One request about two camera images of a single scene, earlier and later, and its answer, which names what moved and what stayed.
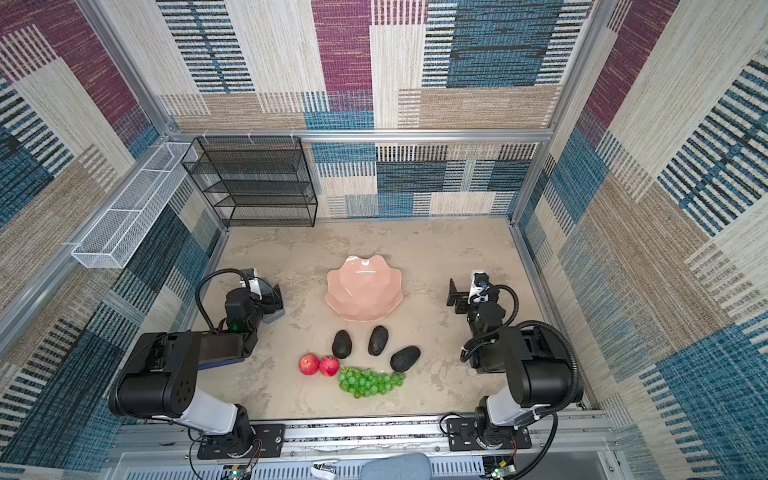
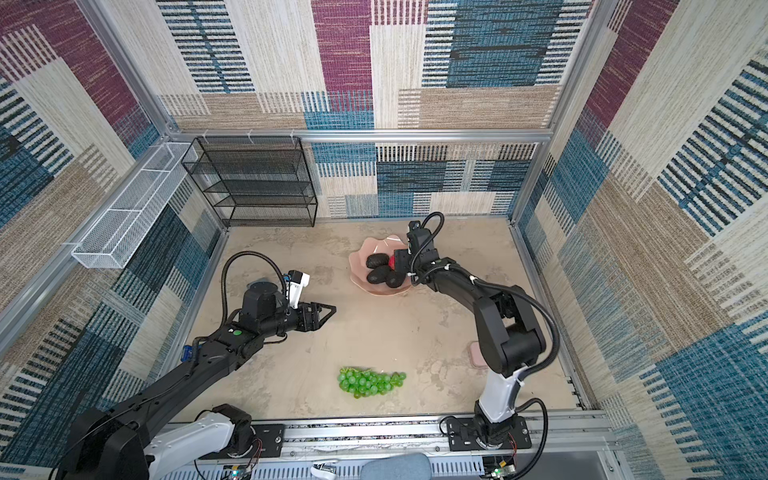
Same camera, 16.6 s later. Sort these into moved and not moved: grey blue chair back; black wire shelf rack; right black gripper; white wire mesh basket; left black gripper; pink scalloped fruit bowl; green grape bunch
Moved: right black gripper; pink scalloped fruit bowl; left black gripper
Not moved: black wire shelf rack; green grape bunch; white wire mesh basket; grey blue chair back
